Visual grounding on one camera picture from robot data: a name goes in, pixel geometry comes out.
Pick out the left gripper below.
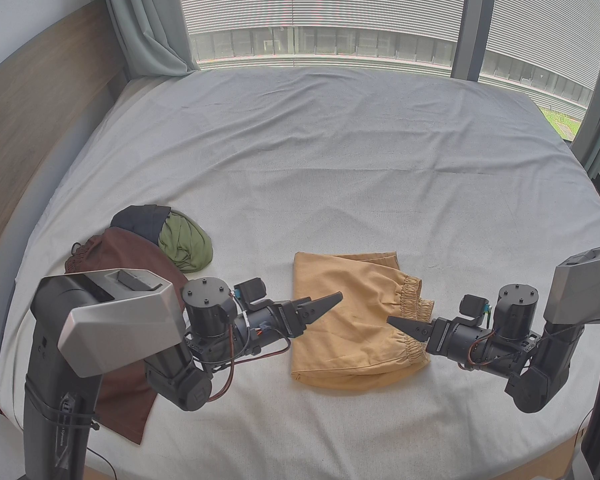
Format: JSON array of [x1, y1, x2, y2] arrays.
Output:
[[242, 291, 344, 347]]

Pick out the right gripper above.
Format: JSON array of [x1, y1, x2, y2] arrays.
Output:
[[386, 316, 481, 362]]

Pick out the bed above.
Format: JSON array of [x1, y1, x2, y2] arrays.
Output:
[[0, 0, 600, 480]]

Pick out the tan shorts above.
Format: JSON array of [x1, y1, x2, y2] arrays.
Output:
[[289, 251, 437, 395]]

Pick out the green garment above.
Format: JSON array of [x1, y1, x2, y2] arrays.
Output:
[[157, 209, 215, 274]]

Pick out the brown garment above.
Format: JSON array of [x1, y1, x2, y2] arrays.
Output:
[[63, 227, 192, 445]]

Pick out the dark blue garment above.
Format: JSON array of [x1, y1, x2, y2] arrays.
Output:
[[110, 205, 174, 245]]

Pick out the window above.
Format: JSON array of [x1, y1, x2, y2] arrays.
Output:
[[172, 0, 600, 145]]

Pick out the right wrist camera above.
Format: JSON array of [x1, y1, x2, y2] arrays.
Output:
[[458, 293, 489, 327]]

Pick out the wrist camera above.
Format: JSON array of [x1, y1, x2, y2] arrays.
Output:
[[458, 293, 489, 327], [232, 277, 269, 305]]

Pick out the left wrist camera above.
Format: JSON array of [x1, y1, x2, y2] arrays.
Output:
[[232, 277, 269, 305]]

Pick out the black cable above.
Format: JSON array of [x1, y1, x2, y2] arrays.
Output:
[[86, 445, 117, 480]]

